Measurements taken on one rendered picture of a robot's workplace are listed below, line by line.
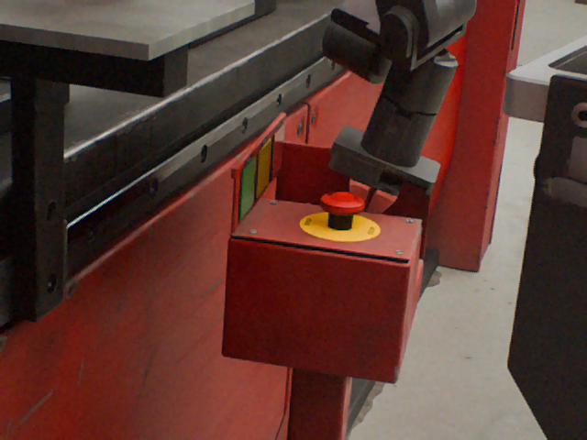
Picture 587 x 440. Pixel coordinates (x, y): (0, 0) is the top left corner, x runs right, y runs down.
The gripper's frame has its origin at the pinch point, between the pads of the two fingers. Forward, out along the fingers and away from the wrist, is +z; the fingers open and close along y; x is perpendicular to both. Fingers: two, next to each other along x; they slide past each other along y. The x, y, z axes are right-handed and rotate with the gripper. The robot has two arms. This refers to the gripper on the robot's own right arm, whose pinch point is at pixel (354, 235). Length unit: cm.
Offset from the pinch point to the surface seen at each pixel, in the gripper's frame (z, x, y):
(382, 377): 5.0, 15.4, -7.3
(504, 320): 68, -151, -39
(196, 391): 24.7, -1.2, 9.4
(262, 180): -3.9, 5.8, 9.8
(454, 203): 55, -179, -18
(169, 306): 11.5, 7.3, 13.9
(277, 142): -5.8, 0.0, 10.4
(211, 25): -23.7, 34.6, 12.8
